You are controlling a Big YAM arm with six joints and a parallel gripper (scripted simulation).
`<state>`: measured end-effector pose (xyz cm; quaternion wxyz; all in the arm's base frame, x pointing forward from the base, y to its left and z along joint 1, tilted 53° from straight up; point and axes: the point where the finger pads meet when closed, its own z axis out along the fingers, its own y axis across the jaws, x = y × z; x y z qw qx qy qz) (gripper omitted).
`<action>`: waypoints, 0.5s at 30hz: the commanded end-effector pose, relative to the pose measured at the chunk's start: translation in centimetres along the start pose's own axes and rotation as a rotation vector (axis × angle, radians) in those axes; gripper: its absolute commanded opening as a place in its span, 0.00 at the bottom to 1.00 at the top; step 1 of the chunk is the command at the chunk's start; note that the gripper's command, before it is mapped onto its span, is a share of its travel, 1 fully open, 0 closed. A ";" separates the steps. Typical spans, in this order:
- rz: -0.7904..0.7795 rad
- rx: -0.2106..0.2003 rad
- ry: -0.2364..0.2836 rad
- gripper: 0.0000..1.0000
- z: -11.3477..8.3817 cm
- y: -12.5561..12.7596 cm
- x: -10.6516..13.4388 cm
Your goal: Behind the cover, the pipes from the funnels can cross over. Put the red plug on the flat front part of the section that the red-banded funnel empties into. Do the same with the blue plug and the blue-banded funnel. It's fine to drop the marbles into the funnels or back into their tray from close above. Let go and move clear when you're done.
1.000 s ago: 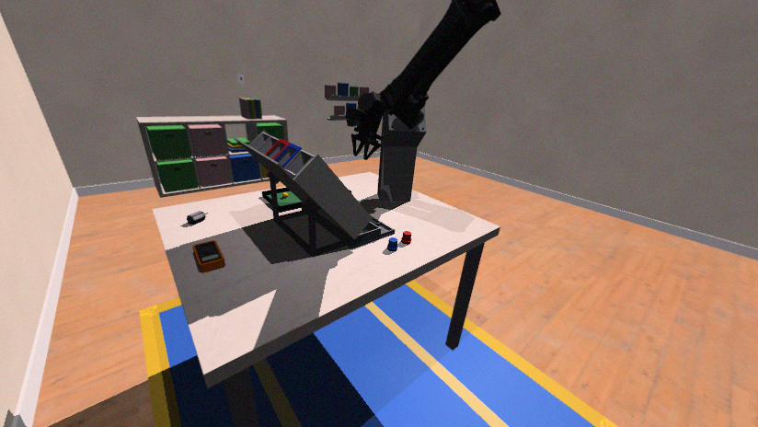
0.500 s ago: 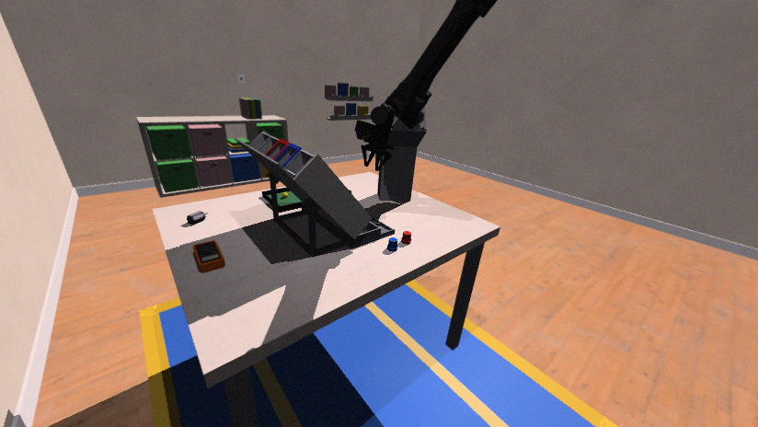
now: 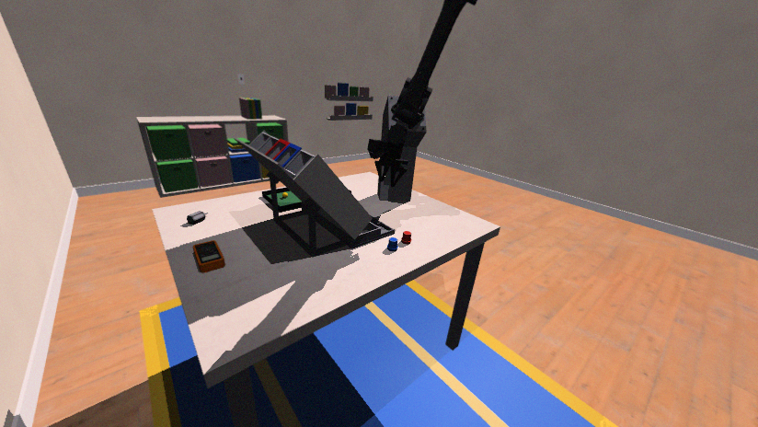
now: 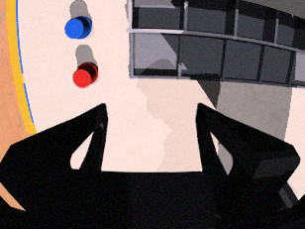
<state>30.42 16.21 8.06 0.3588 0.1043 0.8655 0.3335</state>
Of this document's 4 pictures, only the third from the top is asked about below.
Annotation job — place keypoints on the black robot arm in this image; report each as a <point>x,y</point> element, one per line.
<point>416,89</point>

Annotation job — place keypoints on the blue square band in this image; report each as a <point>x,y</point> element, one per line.
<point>297,148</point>

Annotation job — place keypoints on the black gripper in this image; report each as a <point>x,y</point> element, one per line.
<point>395,166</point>

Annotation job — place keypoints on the red square band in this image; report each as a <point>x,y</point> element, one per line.
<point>280,141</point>

